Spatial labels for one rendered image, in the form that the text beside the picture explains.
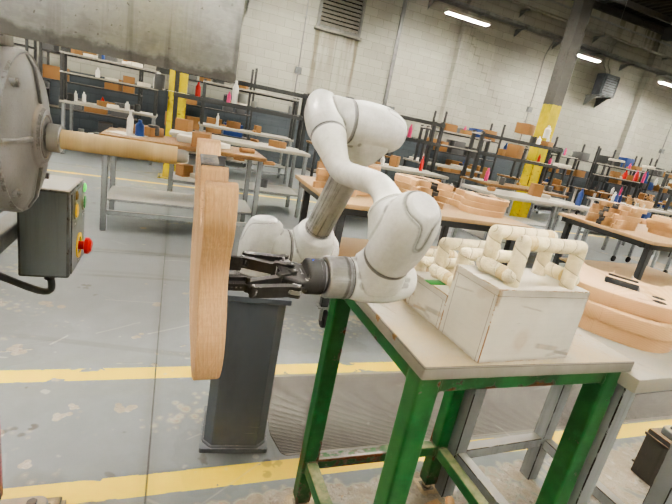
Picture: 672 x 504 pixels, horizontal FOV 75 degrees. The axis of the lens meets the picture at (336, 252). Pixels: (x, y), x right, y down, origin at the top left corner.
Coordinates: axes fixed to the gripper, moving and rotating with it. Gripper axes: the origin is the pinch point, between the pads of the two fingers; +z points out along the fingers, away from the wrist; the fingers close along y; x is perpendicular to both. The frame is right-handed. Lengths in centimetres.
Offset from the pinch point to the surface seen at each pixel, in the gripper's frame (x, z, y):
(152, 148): 20.0, 13.4, 7.1
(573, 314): 1, -77, -14
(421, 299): -10, -52, 8
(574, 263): 12, -74, -10
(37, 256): -11.6, 35.8, 22.6
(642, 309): -4, -119, -3
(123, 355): -127, 28, 124
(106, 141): 20.1, 20.5, 7.2
